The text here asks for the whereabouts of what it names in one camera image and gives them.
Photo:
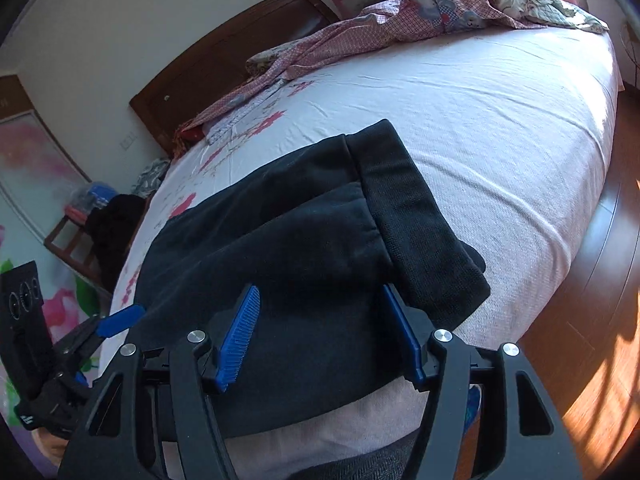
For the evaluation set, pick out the red pillow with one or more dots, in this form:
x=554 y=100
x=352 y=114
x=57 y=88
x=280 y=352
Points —
x=194 y=135

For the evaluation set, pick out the black pants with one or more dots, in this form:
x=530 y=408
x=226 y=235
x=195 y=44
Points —
x=300 y=240

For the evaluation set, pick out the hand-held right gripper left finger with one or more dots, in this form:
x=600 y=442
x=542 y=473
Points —
x=240 y=340

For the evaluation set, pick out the floral wardrobe door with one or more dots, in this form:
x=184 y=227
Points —
x=40 y=160

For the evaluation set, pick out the black clothes pile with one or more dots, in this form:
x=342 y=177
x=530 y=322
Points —
x=112 y=240

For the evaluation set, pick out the white wall socket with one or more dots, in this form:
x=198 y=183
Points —
x=127 y=141

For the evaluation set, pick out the clear plastic bag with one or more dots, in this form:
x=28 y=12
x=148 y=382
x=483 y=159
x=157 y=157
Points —
x=92 y=200

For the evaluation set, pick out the pink checked quilt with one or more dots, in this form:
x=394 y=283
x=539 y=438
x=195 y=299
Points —
x=400 y=20

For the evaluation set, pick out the person's dark grey trousers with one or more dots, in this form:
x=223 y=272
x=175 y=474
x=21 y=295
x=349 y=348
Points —
x=350 y=462

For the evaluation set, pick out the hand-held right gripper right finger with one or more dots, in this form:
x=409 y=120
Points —
x=405 y=340

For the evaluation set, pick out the folded light patterned cloth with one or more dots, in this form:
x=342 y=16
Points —
x=230 y=127

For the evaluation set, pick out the orange fringed cloth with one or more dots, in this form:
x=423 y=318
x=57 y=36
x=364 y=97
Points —
x=179 y=140

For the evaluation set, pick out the bed with white floral sheet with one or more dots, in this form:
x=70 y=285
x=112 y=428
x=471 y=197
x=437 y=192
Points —
x=500 y=135

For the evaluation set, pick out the wooden headboard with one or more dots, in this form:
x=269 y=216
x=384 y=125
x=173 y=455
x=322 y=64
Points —
x=210 y=70

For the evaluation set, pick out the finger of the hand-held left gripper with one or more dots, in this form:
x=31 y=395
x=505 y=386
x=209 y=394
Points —
x=120 y=321
x=80 y=379

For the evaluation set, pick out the grey patterned cloth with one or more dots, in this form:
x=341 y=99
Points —
x=150 y=175

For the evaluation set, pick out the wooden chair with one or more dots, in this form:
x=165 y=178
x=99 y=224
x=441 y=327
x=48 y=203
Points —
x=65 y=240

